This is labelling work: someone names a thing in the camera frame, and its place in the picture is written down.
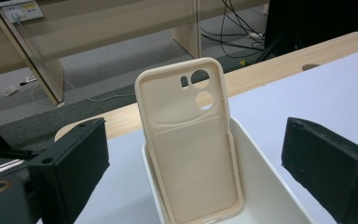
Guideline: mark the small black white plug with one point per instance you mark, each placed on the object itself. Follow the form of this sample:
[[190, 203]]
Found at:
[[28, 81]]

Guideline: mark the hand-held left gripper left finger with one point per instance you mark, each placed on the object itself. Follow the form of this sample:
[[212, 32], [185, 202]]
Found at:
[[71, 165]]

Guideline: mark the small white floor object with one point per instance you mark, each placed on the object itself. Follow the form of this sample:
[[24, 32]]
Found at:
[[11, 90]]

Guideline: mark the beige phone case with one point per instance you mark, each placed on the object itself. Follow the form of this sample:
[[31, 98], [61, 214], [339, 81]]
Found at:
[[192, 155]]

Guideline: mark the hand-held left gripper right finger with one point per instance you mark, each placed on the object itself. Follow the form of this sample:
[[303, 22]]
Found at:
[[332, 168]]

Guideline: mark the black curtain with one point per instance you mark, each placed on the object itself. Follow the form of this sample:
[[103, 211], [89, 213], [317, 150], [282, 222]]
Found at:
[[323, 18]]

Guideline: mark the short aluminium floor rail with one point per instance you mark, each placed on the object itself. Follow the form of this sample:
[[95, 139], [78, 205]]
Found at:
[[3, 166]]

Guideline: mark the white wall power outlet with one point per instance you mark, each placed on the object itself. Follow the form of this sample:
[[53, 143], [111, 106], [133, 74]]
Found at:
[[21, 11]]

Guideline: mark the yellow tape mark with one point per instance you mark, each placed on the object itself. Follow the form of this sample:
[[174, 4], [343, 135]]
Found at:
[[242, 62]]

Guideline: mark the white plastic storage bin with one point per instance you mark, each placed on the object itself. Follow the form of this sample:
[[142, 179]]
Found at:
[[261, 186]]

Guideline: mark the white table cover board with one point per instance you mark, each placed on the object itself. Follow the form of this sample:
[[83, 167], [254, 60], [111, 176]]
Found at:
[[323, 93]]

